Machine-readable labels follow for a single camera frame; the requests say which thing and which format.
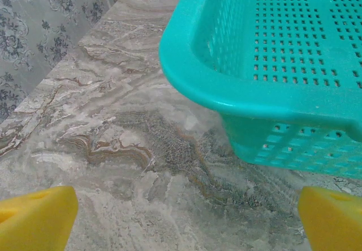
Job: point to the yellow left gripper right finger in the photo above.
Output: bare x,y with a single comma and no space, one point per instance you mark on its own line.
333,222

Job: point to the teal perforated plastic basket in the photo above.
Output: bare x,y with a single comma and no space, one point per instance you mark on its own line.
254,105

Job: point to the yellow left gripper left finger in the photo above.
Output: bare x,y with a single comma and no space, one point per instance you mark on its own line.
34,222

